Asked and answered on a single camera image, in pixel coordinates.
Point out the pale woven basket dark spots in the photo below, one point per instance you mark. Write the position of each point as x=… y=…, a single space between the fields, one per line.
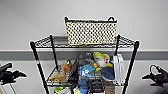
x=91 y=33

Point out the tall white box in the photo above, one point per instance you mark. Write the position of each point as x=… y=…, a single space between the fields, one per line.
x=119 y=68

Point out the small brown box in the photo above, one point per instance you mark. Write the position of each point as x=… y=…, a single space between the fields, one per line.
x=109 y=87

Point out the brown plush toy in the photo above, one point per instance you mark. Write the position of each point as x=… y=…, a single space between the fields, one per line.
x=63 y=71

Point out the white printed bag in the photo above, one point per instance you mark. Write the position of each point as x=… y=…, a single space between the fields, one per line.
x=61 y=90

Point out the black white box stack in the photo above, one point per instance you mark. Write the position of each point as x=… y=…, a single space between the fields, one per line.
x=96 y=86

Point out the black triangular bag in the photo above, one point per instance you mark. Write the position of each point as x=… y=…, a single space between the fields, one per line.
x=74 y=71

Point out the grey small toy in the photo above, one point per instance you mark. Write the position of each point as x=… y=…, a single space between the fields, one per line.
x=88 y=56

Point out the blue round item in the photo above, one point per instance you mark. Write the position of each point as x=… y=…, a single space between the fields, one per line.
x=83 y=85

